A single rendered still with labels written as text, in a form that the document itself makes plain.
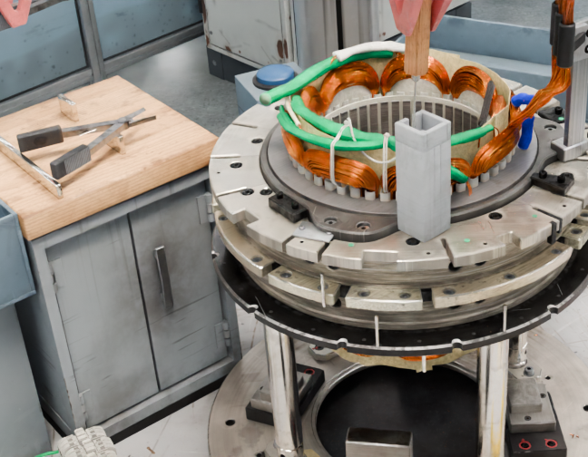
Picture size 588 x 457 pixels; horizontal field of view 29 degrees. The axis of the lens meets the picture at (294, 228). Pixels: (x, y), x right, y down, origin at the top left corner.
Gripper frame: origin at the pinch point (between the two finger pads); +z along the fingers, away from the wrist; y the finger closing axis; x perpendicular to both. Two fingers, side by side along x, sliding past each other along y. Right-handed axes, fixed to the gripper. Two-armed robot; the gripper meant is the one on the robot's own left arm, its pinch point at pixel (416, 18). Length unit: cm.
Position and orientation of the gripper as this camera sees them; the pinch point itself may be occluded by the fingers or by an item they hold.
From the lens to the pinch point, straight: 76.9
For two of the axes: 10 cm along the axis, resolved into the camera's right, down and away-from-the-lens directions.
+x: -4.4, -5.3, 7.2
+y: 9.0, -2.5, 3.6
